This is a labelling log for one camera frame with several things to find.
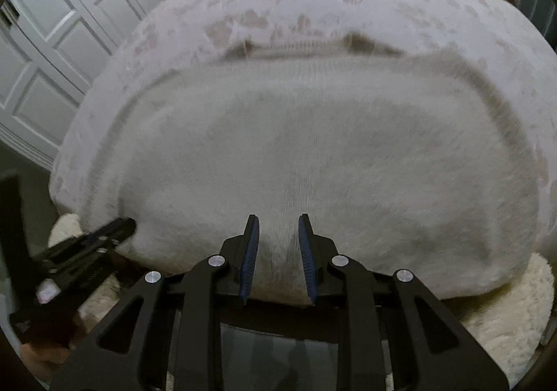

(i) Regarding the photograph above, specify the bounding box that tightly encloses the white panelled wardrobe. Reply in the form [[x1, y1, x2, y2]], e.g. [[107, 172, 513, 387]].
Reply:
[[0, 0, 179, 170]]

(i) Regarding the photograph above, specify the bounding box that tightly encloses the person's left hand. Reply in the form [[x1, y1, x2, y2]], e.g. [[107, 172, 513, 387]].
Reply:
[[21, 316, 86, 380]]

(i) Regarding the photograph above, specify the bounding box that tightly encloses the bed with floral cover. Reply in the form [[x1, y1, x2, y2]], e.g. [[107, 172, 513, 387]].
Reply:
[[48, 0, 557, 244]]

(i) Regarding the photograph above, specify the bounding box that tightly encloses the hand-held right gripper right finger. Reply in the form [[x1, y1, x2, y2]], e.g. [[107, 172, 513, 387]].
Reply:
[[298, 214, 510, 391]]

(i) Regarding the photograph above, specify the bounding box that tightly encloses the cream sweater with black hearts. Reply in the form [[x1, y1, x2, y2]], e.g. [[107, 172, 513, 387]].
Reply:
[[85, 32, 540, 307]]

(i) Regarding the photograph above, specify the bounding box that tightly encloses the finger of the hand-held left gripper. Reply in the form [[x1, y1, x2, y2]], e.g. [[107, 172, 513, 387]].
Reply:
[[44, 239, 120, 287], [41, 217, 136, 263]]

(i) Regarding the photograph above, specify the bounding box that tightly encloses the white fluffy rug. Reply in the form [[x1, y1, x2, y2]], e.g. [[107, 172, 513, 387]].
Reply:
[[48, 213, 555, 391]]

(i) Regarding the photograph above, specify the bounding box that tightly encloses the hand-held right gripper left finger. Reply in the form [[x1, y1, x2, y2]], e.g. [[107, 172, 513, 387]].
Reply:
[[50, 214, 260, 391]]

